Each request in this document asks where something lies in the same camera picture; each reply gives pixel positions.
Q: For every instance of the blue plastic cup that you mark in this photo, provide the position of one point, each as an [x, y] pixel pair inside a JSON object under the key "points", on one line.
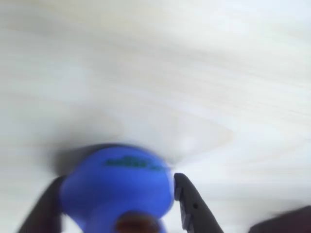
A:
{"points": [[114, 191]]}

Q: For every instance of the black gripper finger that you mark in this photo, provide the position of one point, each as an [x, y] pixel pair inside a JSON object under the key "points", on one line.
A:
{"points": [[42, 208], [194, 206]]}

